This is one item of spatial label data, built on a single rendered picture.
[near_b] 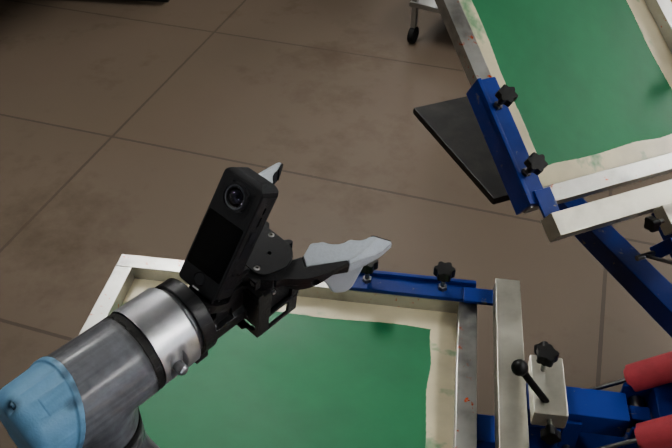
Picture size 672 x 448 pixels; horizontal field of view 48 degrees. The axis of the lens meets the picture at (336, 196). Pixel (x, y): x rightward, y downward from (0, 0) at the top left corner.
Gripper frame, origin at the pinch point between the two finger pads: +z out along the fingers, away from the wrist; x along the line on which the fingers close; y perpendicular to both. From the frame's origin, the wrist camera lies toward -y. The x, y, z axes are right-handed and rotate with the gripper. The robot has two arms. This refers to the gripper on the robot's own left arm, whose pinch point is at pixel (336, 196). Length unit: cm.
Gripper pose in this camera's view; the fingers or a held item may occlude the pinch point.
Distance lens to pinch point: 75.4
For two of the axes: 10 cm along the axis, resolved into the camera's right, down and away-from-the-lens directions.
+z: 6.7, -4.7, 5.8
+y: -1.0, 7.1, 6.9
